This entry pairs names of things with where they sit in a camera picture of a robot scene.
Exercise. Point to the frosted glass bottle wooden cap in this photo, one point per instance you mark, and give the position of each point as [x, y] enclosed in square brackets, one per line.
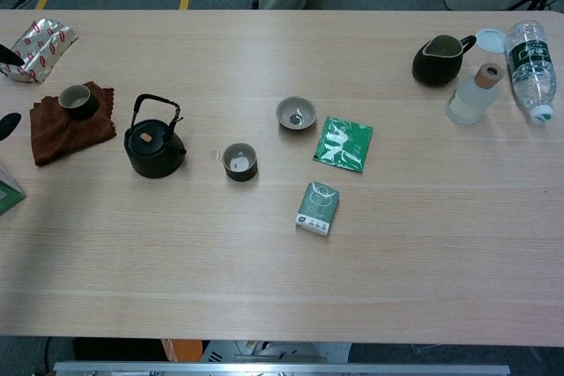
[469, 103]

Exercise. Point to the green foil tea sachet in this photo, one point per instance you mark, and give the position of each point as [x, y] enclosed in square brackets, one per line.
[343, 145]

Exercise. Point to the small green tea box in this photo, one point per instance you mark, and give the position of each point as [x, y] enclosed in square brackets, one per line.
[317, 208]

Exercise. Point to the aluminium profile rail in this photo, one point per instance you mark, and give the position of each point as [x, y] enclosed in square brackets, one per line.
[282, 369]

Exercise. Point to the brown tea cloth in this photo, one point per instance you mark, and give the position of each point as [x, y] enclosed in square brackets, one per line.
[61, 138]

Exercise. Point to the left robot hand grey black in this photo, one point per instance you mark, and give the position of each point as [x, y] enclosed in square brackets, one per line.
[9, 125]

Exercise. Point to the robot base chassis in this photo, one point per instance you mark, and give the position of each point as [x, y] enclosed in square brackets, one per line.
[273, 351]

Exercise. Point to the orange panel under table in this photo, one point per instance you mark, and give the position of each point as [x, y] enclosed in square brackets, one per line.
[180, 351]

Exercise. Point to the grey ceramic bowl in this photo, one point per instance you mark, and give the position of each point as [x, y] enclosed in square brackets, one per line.
[296, 114]

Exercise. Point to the gold foil bag red print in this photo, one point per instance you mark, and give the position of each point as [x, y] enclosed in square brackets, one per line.
[42, 48]

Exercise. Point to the black cast iron teapot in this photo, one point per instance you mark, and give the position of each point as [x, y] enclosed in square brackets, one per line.
[152, 151]

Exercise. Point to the white round lid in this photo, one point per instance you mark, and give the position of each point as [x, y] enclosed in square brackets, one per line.
[490, 40]

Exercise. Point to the clear plastic water bottle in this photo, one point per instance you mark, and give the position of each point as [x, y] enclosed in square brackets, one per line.
[531, 68]

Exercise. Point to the clear box with green label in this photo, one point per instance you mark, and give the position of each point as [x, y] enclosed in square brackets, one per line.
[9, 195]

